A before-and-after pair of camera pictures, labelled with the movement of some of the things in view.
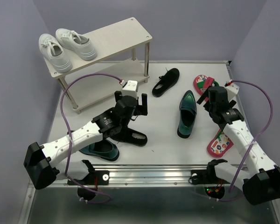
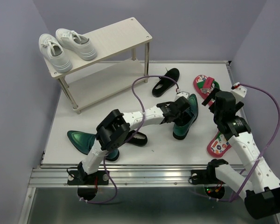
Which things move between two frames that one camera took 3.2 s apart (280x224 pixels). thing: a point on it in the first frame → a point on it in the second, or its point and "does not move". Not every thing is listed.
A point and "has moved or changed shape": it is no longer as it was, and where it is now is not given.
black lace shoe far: (166, 82) does not move
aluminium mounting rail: (142, 174) does not move
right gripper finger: (205, 95) → (211, 96)
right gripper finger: (207, 106) → (239, 106)
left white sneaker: (53, 50) does not move
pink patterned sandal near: (220, 143) does not move
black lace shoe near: (130, 136) does not move
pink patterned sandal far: (202, 83) does not move
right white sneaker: (79, 44) does not move
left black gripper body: (128, 119) → (179, 114)
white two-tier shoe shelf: (122, 62) does not move
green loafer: (188, 111) has moved or changed shape
